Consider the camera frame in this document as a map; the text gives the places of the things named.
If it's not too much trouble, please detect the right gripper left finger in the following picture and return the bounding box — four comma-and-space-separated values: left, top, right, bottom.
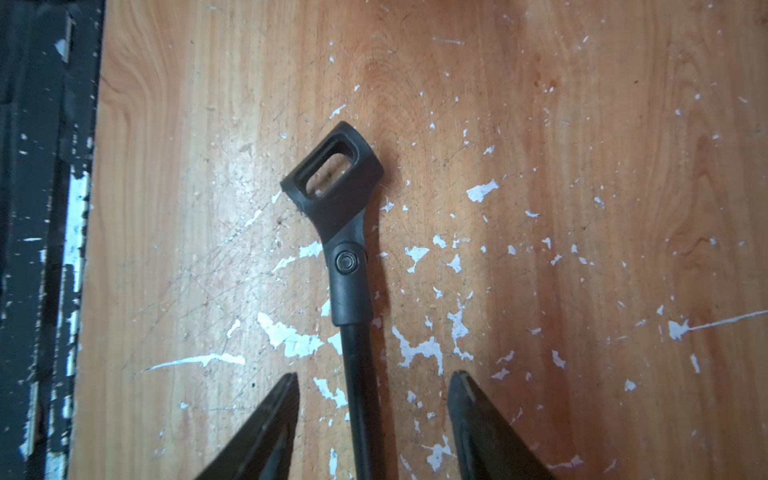
198, 373, 300, 479

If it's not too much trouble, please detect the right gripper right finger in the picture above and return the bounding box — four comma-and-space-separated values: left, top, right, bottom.
448, 371, 554, 479

